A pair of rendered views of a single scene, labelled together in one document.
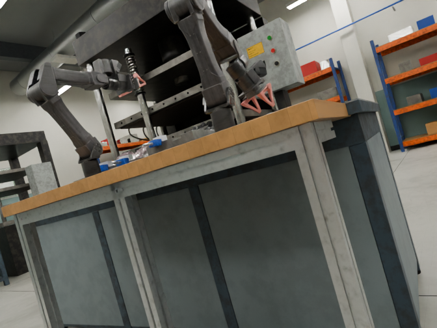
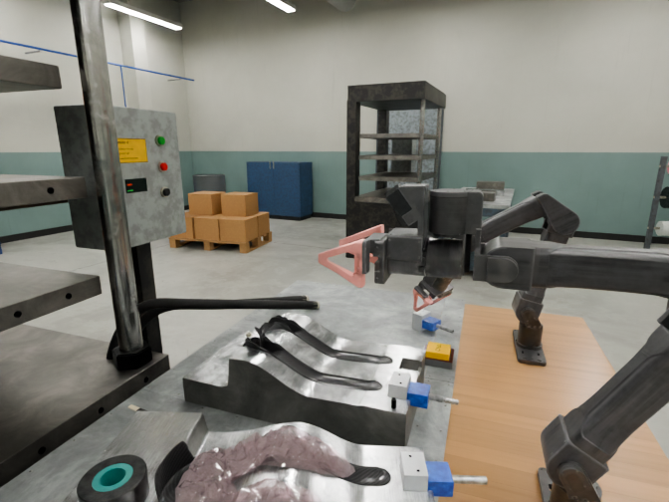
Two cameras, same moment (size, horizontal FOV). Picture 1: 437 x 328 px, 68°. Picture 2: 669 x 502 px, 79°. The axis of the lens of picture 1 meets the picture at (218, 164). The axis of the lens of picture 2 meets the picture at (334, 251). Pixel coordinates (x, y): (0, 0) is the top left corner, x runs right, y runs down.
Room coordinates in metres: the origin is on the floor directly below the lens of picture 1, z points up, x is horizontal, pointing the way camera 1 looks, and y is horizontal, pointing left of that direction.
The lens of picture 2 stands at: (1.69, 0.89, 1.36)
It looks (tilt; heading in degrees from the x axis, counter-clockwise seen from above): 14 degrees down; 259
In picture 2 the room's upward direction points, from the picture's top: straight up
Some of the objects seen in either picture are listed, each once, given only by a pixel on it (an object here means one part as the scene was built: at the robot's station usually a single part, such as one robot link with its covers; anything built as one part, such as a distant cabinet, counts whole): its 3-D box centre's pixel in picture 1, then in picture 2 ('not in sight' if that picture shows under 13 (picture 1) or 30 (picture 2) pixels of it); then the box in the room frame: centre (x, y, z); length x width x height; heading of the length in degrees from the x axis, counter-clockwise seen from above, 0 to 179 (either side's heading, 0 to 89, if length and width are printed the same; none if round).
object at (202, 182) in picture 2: not in sight; (210, 198); (2.46, -7.05, 0.44); 0.59 x 0.59 x 0.88
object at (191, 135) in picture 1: (201, 139); (308, 366); (1.58, 0.05, 0.87); 0.50 x 0.26 x 0.14; 149
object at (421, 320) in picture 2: not in sight; (434, 325); (1.16, -0.19, 0.83); 0.13 x 0.05 x 0.05; 122
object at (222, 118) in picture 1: (224, 123); (530, 335); (0.93, -0.05, 0.84); 0.20 x 0.07 x 0.08; 59
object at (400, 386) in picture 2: (153, 143); (423, 395); (1.38, 0.24, 0.89); 0.13 x 0.05 x 0.05; 149
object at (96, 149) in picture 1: (88, 154); (573, 466); (1.24, 0.47, 0.90); 0.09 x 0.06 x 0.06; 59
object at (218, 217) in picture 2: not in sight; (221, 218); (2.15, -5.09, 0.37); 1.20 x 0.82 x 0.74; 152
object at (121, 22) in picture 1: (172, 47); not in sight; (2.64, 0.10, 1.75); 1.30 x 0.84 x 0.61; 59
